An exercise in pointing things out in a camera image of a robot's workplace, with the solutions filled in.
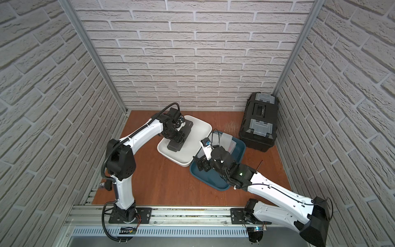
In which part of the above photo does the black pencil case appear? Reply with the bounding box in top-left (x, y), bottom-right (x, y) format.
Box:
top-left (167, 120), bottom-right (193, 152)

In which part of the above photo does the teal plastic tray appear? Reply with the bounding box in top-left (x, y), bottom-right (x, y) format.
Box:
top-left (190, 137), bottom-right (246, 191)

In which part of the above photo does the white plastic tray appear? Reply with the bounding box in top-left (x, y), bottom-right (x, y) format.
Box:
top-left (157, 115), bottom-right (212, 167)

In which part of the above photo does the clear pencil case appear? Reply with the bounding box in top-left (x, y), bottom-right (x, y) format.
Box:
top-left (209, 131), bottom-right (236, 154)

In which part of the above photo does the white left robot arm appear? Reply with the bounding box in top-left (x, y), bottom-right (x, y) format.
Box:
top-left (101, 119), bottom-right (193, 222)

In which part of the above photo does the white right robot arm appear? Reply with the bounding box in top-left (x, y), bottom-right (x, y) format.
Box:
top-left (193, 145), bottom-right (331, 247)

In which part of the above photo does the black plastic toolbox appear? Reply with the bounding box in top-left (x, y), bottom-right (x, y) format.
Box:
top-left (239, 92), bottom-right (278, 152)

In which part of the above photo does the small black clamp part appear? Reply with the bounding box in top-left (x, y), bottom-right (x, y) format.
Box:
top-left (99, 180), bottom-right (113, 191)

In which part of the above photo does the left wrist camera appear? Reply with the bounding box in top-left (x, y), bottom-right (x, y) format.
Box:
top-left (166, 108), bottom-right (185, 130)

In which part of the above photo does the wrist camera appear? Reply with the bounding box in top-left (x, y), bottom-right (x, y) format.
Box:
top-left (200, 137), bottom-right (213, 161)
top-left (166, 108), bottom-right (185, 130)

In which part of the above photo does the black corrugated cable conduit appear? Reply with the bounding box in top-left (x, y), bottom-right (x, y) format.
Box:
top-left (100, 102), bottom-right (180, 242)

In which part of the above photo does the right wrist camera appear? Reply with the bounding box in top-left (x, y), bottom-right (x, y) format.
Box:
top-left (200, 137), bottom-right (213, 161)

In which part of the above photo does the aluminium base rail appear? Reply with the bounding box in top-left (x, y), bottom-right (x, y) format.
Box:
top-left (65, 202), bottom-right (302, 227)

